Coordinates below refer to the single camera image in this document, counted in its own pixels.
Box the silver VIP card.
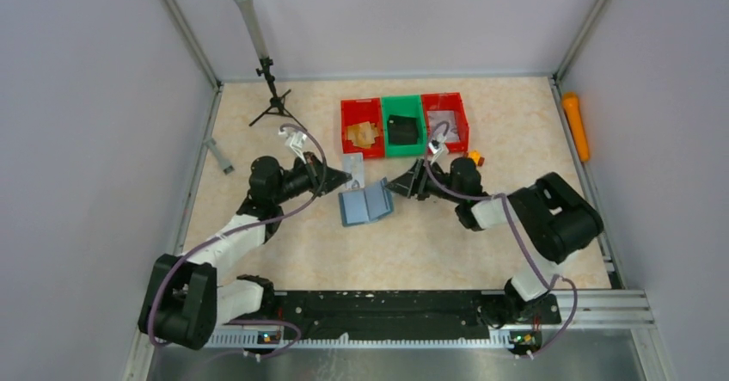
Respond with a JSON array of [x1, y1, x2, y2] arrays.
[[342, 152, 365, 190]]

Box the blue card holder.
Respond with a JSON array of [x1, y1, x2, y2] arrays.
[[338, 178, 395, 227]]

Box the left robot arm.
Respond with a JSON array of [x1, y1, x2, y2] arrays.
[[138, 152, 352, 350]]

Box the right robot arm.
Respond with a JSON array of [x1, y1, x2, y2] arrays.
[[386, 157, 604, 310]]

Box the silver cards in bin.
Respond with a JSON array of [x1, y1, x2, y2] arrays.
[[426, 110, 461, 143]]

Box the black cards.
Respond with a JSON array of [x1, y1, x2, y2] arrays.
[[387, 114, 420, 145]]

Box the yellow toy block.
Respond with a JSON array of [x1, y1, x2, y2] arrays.
[[463, 151, 485, 167]]

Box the green bin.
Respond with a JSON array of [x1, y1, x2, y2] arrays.
[[381, 95, 426, 157]]

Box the left red bin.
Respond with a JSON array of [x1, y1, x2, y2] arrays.
[[340, 98, 385, 159]]

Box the red bin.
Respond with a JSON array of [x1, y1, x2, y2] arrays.
[[340, 98, 385, 159], [421, 92, 470, 153]]

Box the grey small tool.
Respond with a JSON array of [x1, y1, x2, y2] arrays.
[[203, 137, 235, 175]]

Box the right red bin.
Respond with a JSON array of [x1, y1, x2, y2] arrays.
[[421, 92, 470, 153]]

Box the orange flashlight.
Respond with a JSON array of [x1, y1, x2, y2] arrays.
[[561, 92, 591, 163]]

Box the black tripod with grey tube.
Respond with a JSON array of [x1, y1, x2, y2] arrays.
[[233, 0, 304, 127]]

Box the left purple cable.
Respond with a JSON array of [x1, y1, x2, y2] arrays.
[[146, 123, 328, 362]]

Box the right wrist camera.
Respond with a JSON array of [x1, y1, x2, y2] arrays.
[[427, 134, 450, 163]]

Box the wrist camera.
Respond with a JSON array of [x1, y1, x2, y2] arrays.
[[427, 134, 450, 163], [279, 127, 308, 161]]

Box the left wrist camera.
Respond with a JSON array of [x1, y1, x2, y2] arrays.
[[279, 127, 308, 161]]

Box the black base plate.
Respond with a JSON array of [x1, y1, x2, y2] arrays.
[[241, 290, 562, 341]]

